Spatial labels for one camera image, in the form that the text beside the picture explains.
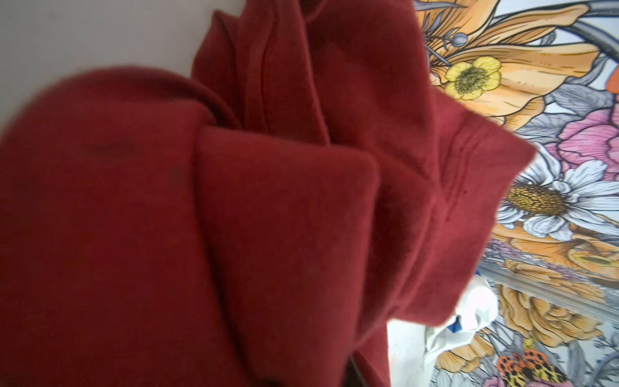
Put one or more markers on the dark red cloth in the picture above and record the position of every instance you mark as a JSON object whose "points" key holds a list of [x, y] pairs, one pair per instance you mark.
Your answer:
{"points": [[255, 224]]}

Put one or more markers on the white cloth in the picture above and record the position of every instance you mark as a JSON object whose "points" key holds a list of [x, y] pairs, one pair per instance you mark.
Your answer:
{"points": [[413, 349]]}

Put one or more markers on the blue cloth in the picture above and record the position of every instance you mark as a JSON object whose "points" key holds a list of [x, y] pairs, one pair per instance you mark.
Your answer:
{"points": [[455, 326]]}

